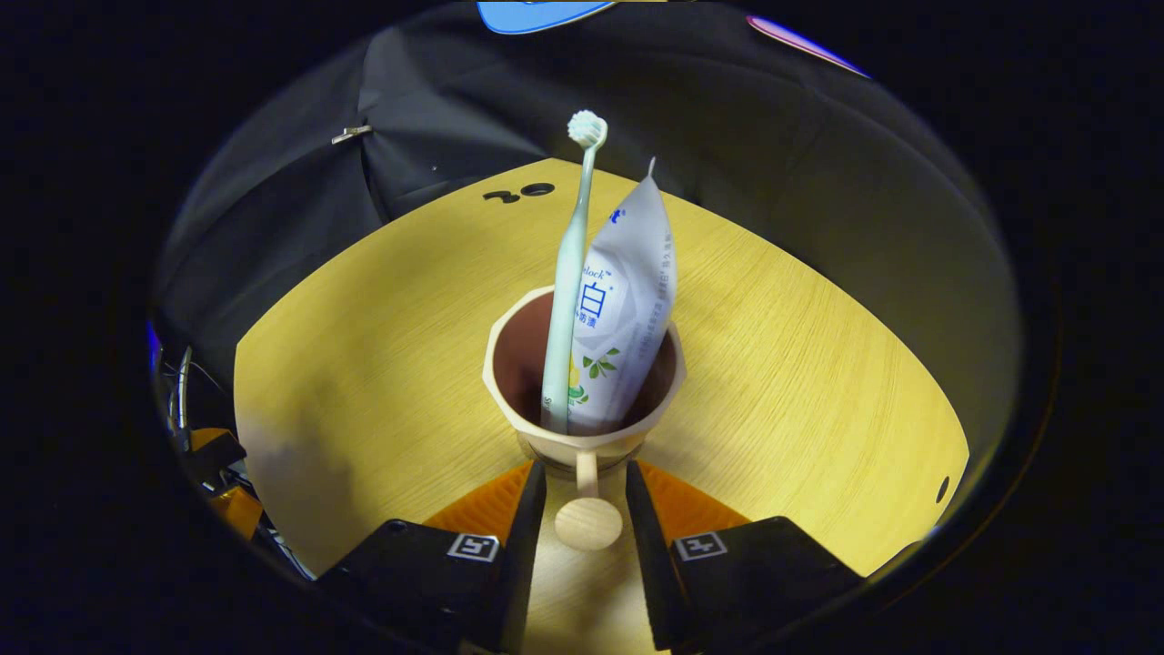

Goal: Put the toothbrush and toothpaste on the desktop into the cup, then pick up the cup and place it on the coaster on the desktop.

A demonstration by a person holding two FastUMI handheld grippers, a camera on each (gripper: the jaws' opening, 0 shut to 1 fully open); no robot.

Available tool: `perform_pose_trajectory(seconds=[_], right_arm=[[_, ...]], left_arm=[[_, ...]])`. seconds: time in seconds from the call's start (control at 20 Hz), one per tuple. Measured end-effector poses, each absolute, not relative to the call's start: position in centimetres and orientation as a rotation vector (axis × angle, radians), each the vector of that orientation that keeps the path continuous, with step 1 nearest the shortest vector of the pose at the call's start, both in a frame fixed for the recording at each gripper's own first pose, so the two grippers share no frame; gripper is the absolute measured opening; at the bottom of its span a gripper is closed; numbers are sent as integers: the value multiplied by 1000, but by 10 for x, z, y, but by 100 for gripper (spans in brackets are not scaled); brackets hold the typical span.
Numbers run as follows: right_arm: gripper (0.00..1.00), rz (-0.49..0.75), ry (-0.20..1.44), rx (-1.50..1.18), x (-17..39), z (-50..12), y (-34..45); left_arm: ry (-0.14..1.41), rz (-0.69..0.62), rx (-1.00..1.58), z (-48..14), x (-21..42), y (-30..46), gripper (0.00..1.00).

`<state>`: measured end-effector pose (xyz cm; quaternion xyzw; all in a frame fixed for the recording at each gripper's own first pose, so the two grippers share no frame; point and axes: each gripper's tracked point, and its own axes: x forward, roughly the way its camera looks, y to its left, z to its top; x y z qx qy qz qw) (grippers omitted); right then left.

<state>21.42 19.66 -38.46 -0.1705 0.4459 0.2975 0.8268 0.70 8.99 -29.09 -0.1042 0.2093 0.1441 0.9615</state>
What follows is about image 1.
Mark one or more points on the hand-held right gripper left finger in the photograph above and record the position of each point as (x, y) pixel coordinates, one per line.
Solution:
(518, 564)

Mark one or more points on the pale green toothbrush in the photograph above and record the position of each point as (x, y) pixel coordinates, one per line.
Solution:
(573, 264)

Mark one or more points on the beige cup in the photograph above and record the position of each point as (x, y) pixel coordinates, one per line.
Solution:
(518, 364)

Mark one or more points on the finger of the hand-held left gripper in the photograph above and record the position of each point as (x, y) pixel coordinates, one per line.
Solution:
(238, 511)

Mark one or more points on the white toothpaste tube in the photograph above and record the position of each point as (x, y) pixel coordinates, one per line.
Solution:
(632, 291)

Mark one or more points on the silver cloth clip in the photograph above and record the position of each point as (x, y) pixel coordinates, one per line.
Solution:
(351, 134)

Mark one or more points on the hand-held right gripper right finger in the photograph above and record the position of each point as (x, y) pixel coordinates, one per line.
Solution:
(650, 564)

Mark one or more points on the wooden desktop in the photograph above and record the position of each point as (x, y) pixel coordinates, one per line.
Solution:
(800, 382)

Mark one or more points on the black backdrop cloth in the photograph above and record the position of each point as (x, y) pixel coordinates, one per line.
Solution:
(773, 182)

